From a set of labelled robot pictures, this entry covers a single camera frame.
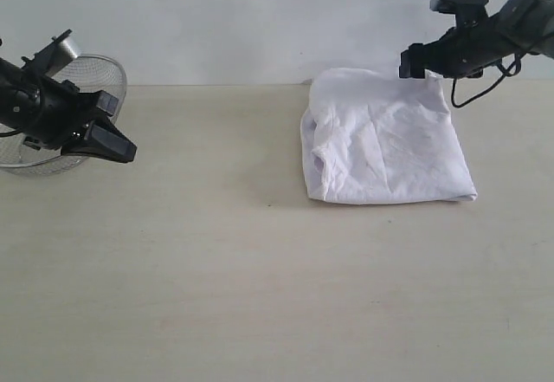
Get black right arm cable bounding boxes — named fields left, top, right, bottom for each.
left=449, top=39, right=554, bottom=109

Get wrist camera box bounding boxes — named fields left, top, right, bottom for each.
left=429, top=0, right=489, bottom=28
left=22, top=29, right=81, bottom=78

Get white t-shirt red lettering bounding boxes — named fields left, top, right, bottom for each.
left=300, top=68, right=478, bottom=205

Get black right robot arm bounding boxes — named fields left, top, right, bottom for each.
left=398, top=0, right=553, bottom=79

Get metal wire mesh basket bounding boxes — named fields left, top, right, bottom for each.
left=1, top=55, right=127, bottom=177

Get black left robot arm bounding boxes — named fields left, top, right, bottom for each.
left=1, top=55, right=137, bottom=164

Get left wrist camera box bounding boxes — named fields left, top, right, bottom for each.
left=22, top=29, right=81, bottom=78

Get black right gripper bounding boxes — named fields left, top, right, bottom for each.
left=398, top=23, right=511, bottom=79

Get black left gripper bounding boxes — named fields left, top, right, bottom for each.
left=12, top=74, right=137, bottom=164

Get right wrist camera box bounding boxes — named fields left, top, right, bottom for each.
left=429, top=0, right=489, bottom=28

